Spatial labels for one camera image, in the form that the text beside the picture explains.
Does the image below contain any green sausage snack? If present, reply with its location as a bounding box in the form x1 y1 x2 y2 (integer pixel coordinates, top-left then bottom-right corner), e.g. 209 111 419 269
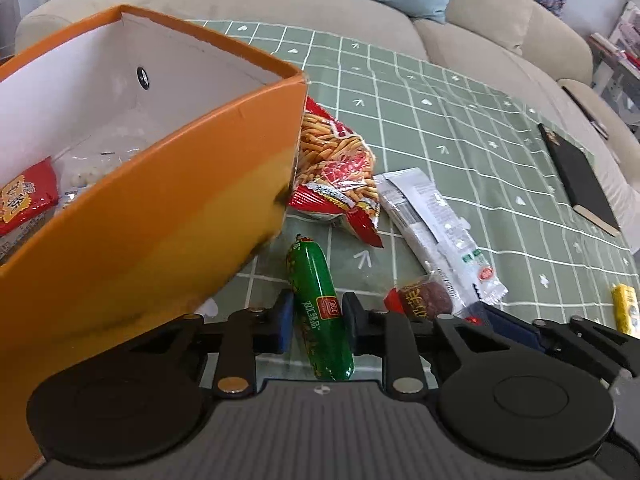
285 234 354 382

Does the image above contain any white long snack packet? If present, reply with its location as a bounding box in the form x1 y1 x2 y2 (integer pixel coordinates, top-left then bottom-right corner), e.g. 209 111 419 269
374 168 508 313

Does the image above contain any red Mimi snack sticks bag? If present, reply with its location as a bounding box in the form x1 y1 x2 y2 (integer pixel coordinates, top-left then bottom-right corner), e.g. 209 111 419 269
288 98 383 248

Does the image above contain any clear white balls packet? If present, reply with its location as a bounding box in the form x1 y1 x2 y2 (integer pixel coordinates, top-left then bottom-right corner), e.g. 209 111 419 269
52 108 166 214

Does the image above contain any large red snack bag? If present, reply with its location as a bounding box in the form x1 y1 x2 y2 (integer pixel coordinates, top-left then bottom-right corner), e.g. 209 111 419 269
0 157 60 236

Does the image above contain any remote on sofa arm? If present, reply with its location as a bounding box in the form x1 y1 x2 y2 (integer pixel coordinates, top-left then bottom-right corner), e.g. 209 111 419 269
562 86 610 141

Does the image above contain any small red date packet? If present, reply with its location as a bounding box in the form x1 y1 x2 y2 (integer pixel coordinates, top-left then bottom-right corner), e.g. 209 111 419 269
384 280 454 321

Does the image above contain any yellow small box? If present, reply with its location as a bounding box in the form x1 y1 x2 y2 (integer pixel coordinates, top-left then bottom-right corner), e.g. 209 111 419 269
612 284 640 338

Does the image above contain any orange cardboard box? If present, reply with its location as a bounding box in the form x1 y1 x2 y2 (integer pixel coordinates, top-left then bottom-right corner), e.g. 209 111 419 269
1 6 307 479

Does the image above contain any black notebook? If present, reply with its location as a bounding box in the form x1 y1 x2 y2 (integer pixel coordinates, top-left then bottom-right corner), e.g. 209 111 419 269
538 124 620 236

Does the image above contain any green checked tablecloth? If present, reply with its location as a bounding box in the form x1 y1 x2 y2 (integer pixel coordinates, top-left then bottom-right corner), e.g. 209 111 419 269
213 21 639 325

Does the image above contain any side table with books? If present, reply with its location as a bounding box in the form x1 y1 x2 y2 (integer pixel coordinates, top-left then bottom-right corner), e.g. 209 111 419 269
588 1 639 134

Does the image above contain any beige sofa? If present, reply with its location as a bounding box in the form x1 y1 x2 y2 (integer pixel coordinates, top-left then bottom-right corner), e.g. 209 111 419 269
14 0 639 248

